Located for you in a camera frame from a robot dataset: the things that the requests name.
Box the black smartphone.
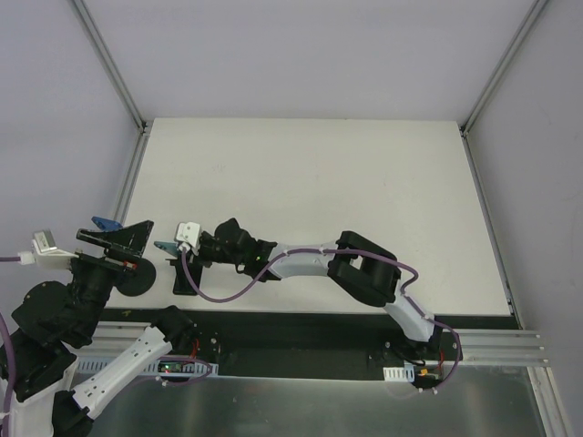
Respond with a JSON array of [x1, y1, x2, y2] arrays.
[[154, 240, 179, 258], [91, 216, 123, 232]]

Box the black folding phone stand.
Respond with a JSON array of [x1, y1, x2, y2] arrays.
[[169, 254, 204, 296]]

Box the black round-base phone stand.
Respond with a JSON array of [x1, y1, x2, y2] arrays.
[[116, 259, 157, 297]]

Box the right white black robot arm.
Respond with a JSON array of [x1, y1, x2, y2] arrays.
[[189, 218, 443, 360]]

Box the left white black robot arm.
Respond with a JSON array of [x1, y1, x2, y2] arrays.
[[1, 220, 197, 436]]

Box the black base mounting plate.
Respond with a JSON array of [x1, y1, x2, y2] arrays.
[[86, 305, 523, 381]]

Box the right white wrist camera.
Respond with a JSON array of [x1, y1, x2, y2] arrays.
[[174, 221, 202, 255]]

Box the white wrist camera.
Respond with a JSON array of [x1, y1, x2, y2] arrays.
[[17, 229, 77, 269], [174, 221, 202, 255]]

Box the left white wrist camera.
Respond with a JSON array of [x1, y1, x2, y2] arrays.
[[17, 229, 77, 269]]

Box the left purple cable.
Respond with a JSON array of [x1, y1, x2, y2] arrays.
[[0, 254, 215, 437]]

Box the left aluminium frame post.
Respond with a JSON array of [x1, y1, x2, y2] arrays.
[[67, 0, 154, 136]]

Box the aluminium frame post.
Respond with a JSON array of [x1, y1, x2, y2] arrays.
[[67, 0, 154, 136], [460, 0, 551, 137]]

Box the left white slotted cable duct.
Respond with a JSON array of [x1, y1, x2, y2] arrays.
[[77, 357, 218, 378]]

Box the white slotted cable duct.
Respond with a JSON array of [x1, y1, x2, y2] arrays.
[[383, 364, 415, 383], [77, 357, 218, 378]]

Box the right white slotted cable duct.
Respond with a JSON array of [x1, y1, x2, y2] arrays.
[[383, 364, 415, 383]]

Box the front aluminium rail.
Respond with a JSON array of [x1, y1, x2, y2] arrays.
[[68, 321, 550, 367]]

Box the right aluminium frame post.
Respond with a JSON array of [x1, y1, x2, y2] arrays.
[[460, 0, 551, 137]]

